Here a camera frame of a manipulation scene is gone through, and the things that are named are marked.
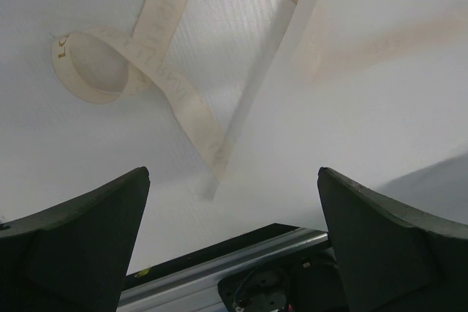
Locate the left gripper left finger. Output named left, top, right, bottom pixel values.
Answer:
left=1, top=167, right=150, bottom=311

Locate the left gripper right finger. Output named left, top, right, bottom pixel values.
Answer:
left=317, top=167, right=467, bottom=311

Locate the white wrapping paper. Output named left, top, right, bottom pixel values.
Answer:
left=214, top=0, right=467, bottom=229

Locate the cream ribbon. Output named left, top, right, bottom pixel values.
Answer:
left=50, top=0, right=468, bottom=181

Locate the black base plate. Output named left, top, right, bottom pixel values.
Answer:
left=122, top=224, right=348, bottom=311

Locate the aluminium front rail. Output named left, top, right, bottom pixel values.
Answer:
left=117, top=229, right=327, bottom=311

